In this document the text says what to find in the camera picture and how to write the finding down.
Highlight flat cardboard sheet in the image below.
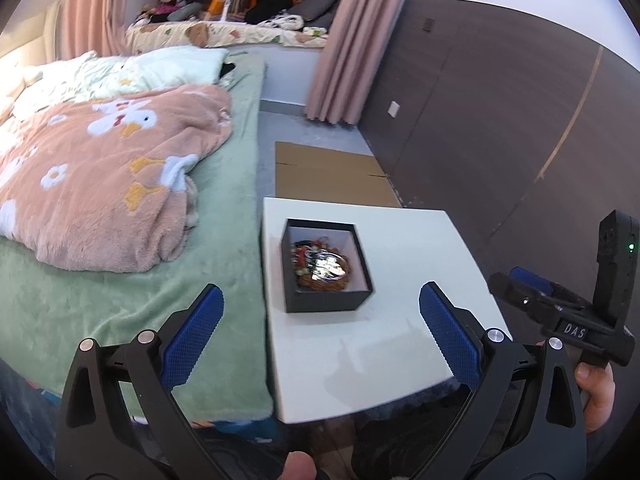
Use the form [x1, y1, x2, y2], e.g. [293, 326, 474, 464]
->
[274, 142, 400, 208]

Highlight pink curtain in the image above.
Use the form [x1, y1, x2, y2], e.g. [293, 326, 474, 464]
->
[305, 0, 404, 126]
[61, 0, 128, 58]

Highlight pink left curtain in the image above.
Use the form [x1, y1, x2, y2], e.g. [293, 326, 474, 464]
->
[61, 0, 128, 58]

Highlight black jewelry box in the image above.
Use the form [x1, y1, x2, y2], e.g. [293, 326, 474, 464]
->
[280, 219, 374, 313]

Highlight brown beaded bracelet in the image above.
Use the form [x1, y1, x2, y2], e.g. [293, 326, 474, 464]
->
[294, 251, 353, 292]

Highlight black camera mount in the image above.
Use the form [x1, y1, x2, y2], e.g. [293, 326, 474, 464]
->
[592, 210, 639, 325]

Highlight light green quilt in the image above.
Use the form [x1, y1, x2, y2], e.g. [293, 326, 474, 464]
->
[1, 46, 229, 120]

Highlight green bed sheet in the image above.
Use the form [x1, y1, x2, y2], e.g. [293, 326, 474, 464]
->
[1, 51, 273, 422]

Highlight right hand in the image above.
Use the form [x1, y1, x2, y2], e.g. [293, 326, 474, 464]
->
[547, 351, 616, 434]

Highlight black bag on seat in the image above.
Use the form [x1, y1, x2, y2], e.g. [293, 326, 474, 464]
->
[244, 0, 294, 25]

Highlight bare foot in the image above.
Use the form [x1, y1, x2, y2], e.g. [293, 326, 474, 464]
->
[279, 451, 317, 480]

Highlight plush toys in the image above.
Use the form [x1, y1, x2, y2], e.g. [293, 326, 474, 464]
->
[134, 0, 203, 25]

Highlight patterned window seat cushion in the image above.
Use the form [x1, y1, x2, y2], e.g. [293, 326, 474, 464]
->
[126, 21, 329, 54]

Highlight pink duck blanket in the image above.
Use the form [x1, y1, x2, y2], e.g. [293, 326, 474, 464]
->
[1, 84, 232, 273]

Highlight white wall socket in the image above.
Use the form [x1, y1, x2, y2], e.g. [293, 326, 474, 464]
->
[387, 101, 400, 118]

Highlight grey pillow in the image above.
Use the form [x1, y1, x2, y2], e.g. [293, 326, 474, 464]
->
[292, 0, 338, 22]

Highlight pink right curtain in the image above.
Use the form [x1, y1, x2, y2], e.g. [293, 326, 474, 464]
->
[305, 0, 404, 126]

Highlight beige headboard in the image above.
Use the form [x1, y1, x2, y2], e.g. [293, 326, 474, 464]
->
[1, 0, 61, 66]

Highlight white butterfly brooch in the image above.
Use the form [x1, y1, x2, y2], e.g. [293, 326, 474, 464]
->
[310, 252, 348, 282]

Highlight white low table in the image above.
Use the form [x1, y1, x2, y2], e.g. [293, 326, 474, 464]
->
[262, 197, 508, 425]

